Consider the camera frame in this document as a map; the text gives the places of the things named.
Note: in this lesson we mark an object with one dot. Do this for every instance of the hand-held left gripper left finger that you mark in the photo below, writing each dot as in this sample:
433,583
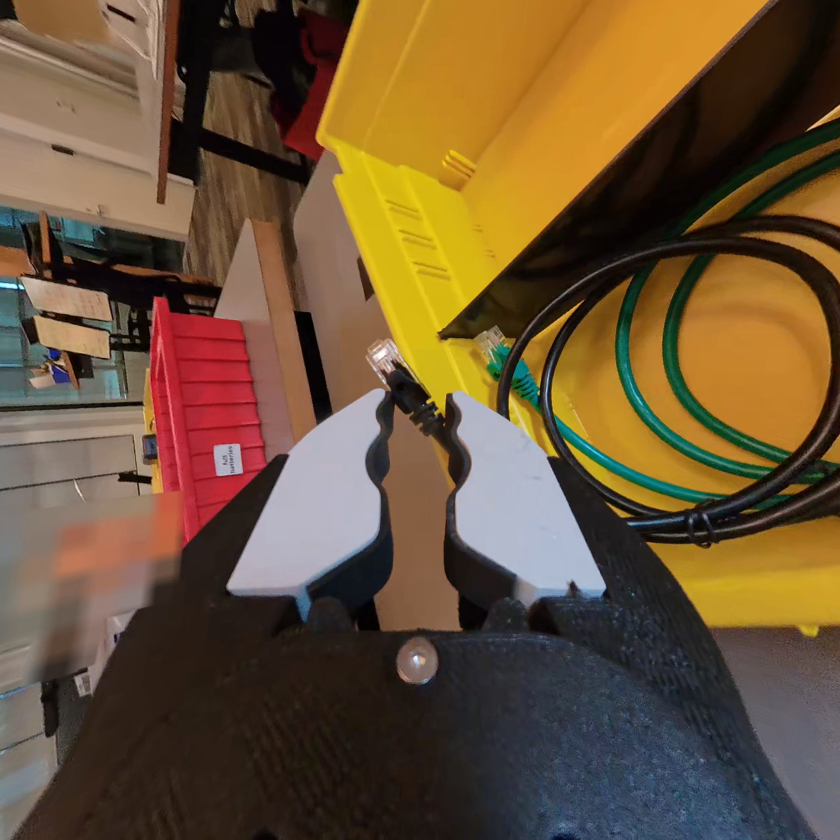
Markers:
315,512

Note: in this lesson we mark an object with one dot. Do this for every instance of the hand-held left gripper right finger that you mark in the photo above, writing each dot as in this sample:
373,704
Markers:
518,512

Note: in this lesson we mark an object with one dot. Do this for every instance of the yellow plastic bin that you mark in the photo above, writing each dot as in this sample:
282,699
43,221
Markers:
525,79

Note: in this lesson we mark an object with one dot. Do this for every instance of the red ribbed storage bin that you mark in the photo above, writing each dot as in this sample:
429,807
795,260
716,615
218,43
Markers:
210,394

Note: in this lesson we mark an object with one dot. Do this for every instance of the hanging paper sheet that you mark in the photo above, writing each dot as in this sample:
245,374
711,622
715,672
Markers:
72,338
65,298

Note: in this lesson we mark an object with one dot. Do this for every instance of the black bin divider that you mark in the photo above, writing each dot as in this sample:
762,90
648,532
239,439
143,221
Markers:
656,170

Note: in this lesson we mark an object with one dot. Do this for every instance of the wooden desk with black legs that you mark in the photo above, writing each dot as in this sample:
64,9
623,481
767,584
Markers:
168,98

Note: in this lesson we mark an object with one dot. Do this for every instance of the cardboard box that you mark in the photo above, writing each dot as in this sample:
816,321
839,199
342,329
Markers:
65,19

